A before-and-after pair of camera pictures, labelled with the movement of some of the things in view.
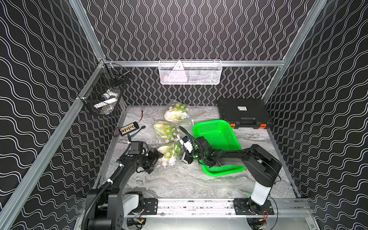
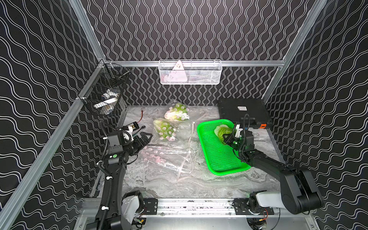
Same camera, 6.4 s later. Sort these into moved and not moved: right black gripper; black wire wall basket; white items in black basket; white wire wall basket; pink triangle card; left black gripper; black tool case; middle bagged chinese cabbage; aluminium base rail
Moved: right black gripper; left black gripper
Not moved: middle bagged chinese cabbage; white items in black basket; black wire wall basket; pink triangle card; black tool case; white wire wall basket; aluminium base rail
